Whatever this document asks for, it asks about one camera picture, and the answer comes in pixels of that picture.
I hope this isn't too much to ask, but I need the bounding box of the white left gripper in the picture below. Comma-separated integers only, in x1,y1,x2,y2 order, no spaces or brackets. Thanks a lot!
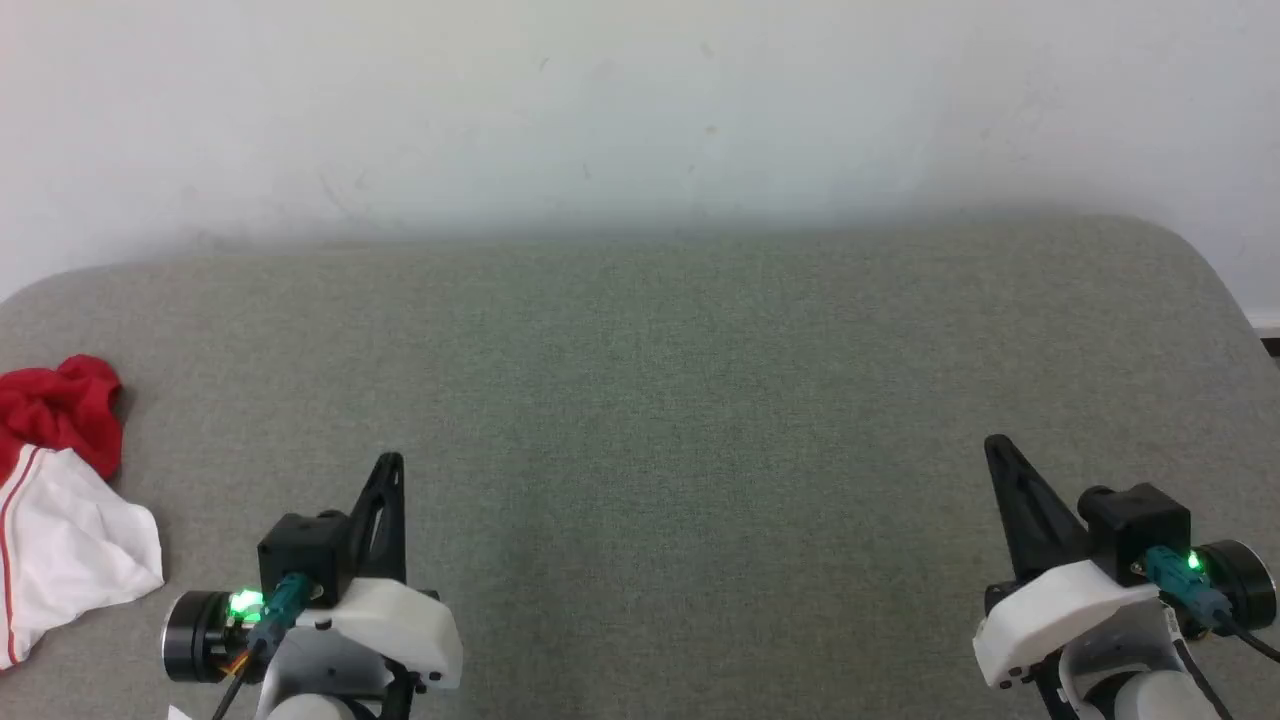
295,452,463,691

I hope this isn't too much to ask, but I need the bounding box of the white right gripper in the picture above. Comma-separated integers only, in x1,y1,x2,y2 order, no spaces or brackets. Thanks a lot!
973,434,1161,691

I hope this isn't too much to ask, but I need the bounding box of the red white Bulls jersey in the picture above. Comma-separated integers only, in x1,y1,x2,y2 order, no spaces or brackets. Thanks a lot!
0,354,166,671

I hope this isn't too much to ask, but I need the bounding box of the grey-green fabric sofa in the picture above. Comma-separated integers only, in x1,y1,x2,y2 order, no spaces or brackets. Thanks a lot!
0,215,1280,720

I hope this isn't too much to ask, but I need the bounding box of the left arm teal-plug black cable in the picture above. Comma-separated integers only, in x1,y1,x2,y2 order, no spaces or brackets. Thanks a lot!
210,573,313,720

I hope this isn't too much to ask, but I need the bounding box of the arm teal-plug black cable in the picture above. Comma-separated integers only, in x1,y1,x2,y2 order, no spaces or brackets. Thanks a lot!
210,573,313,720
1145,547,1280,663

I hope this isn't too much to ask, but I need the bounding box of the right arm teal-plug black cable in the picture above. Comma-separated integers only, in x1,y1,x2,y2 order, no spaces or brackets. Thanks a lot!
1145,547,1280,663

